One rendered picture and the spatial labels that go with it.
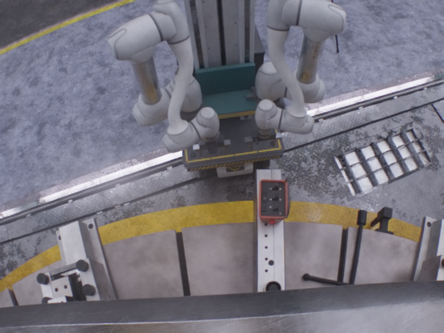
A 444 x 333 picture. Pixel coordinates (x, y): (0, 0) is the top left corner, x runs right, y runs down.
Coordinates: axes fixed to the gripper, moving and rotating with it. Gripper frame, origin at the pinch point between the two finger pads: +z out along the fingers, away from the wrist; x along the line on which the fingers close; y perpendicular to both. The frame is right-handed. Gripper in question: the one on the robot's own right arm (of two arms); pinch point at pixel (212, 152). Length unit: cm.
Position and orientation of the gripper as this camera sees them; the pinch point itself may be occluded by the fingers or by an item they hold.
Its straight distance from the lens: 185.7
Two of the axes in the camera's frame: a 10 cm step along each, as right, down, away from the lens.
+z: 0.8, 4.2, 9.0
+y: -1.3, -8.9, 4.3
